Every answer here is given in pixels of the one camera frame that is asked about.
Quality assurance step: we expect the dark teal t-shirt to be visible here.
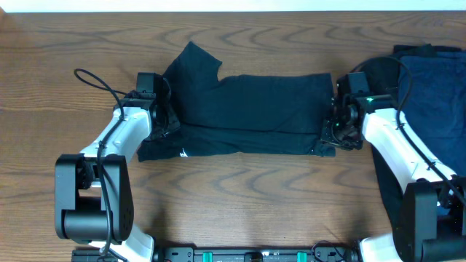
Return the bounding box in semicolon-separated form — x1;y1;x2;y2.
138;42;336;162

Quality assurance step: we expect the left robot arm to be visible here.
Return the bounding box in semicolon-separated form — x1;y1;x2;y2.
55;96;180;261

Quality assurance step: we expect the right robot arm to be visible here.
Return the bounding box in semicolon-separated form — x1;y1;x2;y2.
321;95;465;261

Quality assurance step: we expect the black garment in pile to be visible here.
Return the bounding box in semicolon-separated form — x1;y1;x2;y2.
358;44;463;226

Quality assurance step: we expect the blue garment in pile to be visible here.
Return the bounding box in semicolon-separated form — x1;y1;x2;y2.
398;52;465;176

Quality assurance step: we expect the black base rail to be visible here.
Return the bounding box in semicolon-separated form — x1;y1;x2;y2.
71;238;361;262

